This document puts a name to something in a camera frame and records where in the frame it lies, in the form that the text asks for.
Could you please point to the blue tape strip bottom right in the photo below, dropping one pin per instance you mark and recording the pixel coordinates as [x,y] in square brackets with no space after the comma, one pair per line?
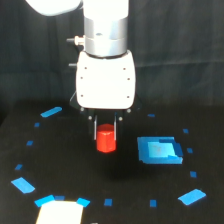
[192,197]

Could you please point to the white paper sheet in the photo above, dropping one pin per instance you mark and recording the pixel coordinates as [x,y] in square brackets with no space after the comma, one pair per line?
[60,212]

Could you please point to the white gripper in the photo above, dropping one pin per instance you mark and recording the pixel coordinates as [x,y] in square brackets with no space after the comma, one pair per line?
[105,84]

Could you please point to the blue tape square target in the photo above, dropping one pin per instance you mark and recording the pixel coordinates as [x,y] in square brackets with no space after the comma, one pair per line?
[159,150]

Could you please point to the red hexagonal block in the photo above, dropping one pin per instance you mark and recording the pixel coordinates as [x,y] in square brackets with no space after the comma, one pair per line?
[105,140]

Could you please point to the blue tape piece by paper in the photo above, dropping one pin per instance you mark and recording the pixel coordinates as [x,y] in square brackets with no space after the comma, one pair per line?
[83,202]

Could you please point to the blue tape strip bottom left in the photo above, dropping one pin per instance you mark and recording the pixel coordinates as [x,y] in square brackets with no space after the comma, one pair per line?
[44,200]

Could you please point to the black backdrop curtain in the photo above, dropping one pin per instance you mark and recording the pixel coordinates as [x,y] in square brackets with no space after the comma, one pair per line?
[178,47]

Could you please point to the blue tape strip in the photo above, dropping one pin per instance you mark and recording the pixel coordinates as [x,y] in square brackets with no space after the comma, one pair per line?
[44,200]
[24,186]
[51,112]
[192,197]

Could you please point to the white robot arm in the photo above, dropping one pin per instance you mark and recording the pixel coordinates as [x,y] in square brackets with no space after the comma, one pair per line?
[105,27]

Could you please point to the blue tape strip top left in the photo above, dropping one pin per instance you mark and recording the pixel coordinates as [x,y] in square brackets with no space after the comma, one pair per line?
[51,112]

